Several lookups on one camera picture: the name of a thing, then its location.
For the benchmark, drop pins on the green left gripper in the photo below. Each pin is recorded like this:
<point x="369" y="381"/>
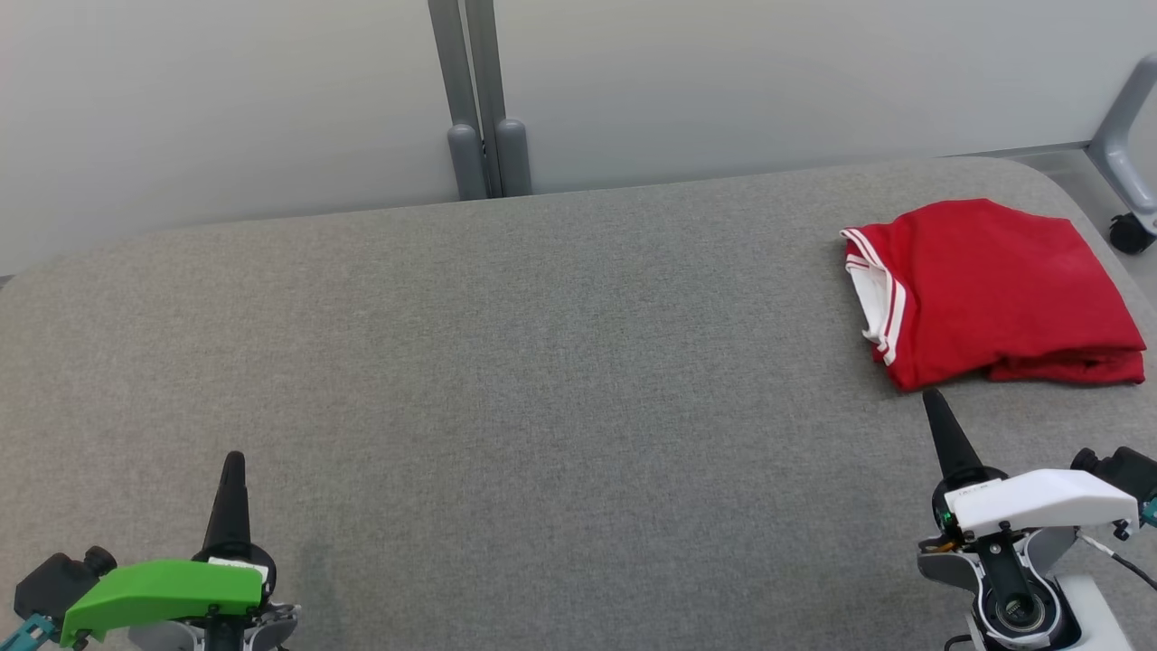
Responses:
<point x="154" y="592"/>

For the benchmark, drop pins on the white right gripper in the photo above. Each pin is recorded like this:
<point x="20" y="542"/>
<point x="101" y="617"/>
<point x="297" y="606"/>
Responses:
<point x="1039" y="502"/>

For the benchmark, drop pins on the red white basketball jersey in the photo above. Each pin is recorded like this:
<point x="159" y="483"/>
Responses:
<point x="994" y="280"/>

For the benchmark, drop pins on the black caster wheel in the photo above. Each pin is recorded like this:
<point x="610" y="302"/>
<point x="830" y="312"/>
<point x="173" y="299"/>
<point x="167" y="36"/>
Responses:
<point x="1130" y="235"/>

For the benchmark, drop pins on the grey metal furniture leg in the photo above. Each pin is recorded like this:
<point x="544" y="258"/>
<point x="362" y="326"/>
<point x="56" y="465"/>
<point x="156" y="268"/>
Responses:
<point x="1121" y="154"/>

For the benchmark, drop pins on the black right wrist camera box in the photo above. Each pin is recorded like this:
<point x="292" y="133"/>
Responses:
<point x="1125" y="470"/>

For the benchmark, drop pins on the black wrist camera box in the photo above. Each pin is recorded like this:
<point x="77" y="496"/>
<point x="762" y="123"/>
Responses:
<point x="50" y="583"/>
<point x="1125" y="470"/>

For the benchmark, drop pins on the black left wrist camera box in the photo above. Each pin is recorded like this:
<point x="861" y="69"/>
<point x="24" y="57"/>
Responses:
<point x="50" y="583"/>

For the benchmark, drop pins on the grey partition post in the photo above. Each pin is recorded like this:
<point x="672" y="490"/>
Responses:
<point x="512" y="154"/>
<point x="465" y="154"/>

